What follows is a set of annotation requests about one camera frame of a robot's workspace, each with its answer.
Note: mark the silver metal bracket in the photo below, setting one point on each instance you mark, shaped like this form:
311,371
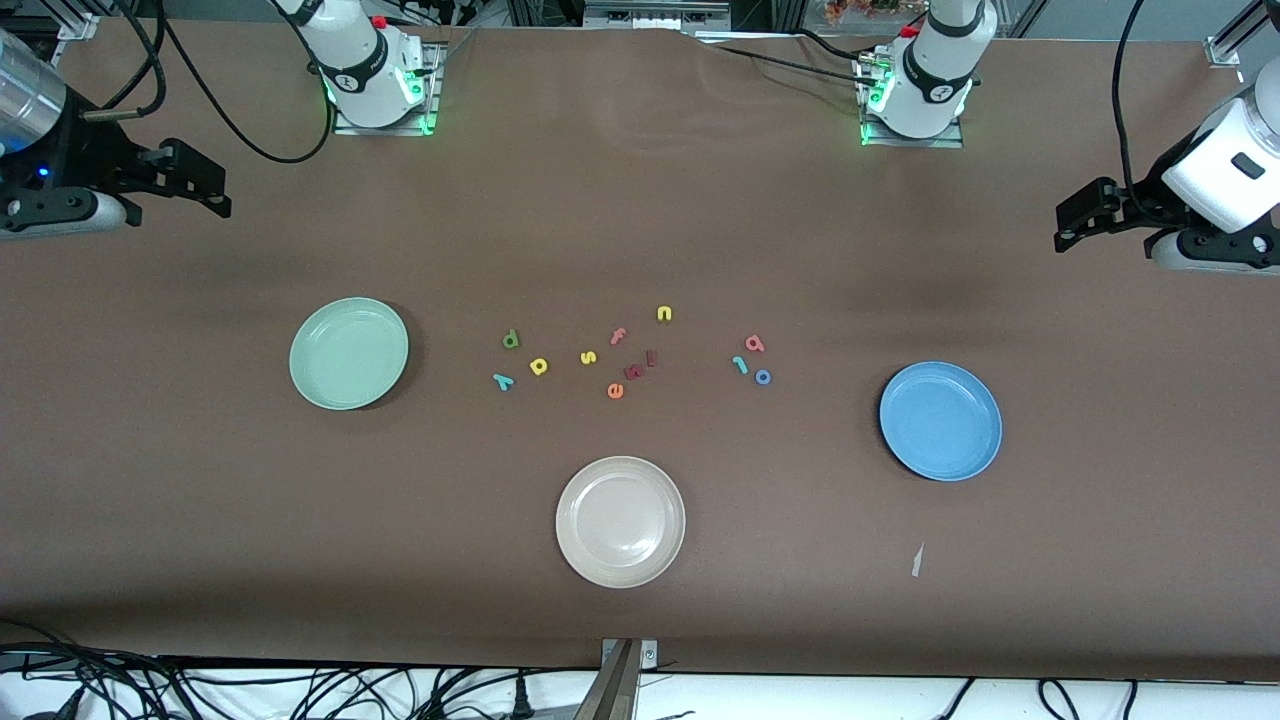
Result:
648,655

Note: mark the blue plate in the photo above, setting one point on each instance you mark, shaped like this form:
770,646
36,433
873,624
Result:
950,440

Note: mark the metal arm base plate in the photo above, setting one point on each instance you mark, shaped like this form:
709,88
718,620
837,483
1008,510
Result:
430,110
900,142

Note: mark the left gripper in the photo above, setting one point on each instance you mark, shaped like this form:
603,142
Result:
1138,204

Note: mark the orange decorative object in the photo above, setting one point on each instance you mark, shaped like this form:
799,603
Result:
860,8

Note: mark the grey metal beam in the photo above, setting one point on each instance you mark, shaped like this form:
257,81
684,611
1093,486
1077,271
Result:
612,690

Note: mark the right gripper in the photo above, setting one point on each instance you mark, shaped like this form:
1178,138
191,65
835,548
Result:
92,160

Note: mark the black power plug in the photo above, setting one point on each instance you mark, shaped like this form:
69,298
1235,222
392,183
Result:
520,700

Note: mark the brown table cover sheet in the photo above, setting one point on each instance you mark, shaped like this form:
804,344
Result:
640,200

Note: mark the beige plate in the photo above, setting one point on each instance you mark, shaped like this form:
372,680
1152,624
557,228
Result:
620,522

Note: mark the green plate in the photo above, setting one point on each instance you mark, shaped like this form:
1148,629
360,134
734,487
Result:
340,372

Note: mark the white paper scrap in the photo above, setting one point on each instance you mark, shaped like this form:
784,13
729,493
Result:
917,562

